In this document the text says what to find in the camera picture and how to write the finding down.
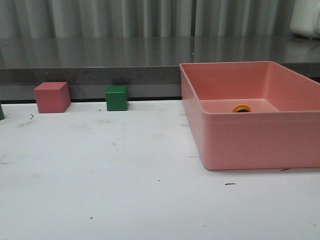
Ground pink cube block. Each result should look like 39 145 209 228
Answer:
33 82 71 114

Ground yellow push button switch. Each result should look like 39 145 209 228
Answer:
232 104 252 113

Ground dark green block at edge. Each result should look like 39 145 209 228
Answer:
0 104 5 120

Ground pink plastic bin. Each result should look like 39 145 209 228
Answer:
180 61 320 170

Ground green cube block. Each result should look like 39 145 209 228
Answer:
105 85 129 111

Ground grey back counter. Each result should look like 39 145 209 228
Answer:
0 35 320 103

